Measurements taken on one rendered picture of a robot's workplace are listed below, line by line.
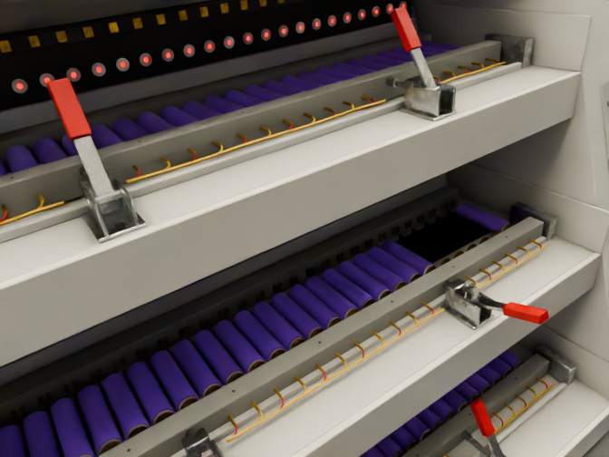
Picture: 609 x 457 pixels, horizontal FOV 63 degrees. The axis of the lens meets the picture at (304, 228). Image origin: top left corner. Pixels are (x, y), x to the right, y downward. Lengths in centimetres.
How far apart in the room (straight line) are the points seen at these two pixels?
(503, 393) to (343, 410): 28
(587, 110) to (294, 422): 41
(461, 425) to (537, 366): 14
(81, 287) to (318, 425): 21
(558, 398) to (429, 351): 27
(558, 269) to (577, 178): 10
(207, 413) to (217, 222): 15
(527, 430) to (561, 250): 21
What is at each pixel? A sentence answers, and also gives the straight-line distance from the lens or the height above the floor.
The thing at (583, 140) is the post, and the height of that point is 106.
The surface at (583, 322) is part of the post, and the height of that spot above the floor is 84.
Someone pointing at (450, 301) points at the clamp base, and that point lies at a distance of 50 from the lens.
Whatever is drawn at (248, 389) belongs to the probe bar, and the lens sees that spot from 41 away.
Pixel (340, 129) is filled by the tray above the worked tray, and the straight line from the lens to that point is 41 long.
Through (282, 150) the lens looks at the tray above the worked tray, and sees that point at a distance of 38.
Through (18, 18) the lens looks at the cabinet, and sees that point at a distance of 50.
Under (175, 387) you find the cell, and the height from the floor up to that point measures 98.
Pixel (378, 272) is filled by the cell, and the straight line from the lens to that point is 51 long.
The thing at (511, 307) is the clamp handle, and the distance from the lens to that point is 46.
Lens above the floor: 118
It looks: 15 degrees down
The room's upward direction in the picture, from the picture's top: 15 degrees counter-clockwise
